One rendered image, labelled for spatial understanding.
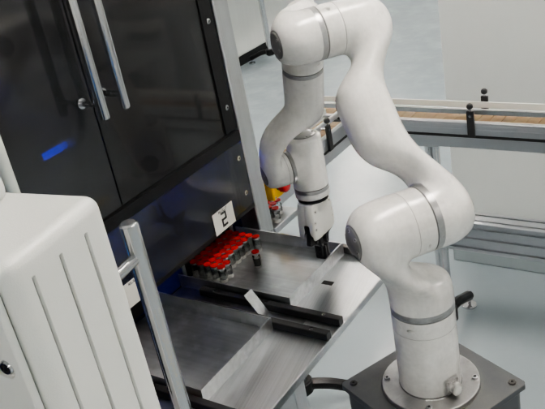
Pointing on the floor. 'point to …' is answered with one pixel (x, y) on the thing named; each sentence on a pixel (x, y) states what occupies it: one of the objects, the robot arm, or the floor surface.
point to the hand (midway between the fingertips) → (322, 250)
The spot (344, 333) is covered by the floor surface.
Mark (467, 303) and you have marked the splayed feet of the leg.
